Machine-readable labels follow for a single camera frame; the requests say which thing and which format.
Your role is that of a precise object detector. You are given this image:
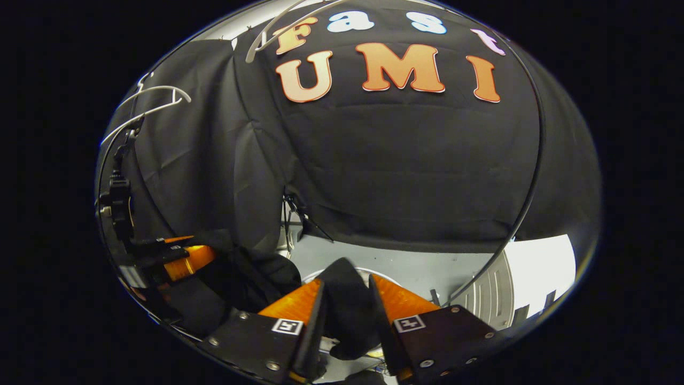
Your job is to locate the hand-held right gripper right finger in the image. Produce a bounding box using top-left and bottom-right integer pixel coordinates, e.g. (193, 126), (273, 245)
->
(368, 274), (500, 383)

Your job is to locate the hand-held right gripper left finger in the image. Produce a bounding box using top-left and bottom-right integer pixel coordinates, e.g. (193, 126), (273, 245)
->
(198, 278), (328, 384)

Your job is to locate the black ribbed jacket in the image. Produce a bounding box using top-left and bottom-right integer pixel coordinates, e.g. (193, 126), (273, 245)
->
(152, 230), (386, 385)

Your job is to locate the white clothes hanger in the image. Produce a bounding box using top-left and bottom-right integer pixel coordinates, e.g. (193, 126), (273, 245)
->
(100, 84), (192, 148)
(245, 0), (348, 64)

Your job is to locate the grey ribbed panel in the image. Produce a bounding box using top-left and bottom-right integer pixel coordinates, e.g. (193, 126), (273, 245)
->
(457, 251), (516, 330)

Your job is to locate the black backdrop cloth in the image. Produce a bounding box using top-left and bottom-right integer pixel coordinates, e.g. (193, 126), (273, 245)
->
(96, 0), (602, 255)

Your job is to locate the black clothes rack rail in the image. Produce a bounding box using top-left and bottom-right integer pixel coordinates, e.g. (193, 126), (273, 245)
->
(444, 29), (547, 308)

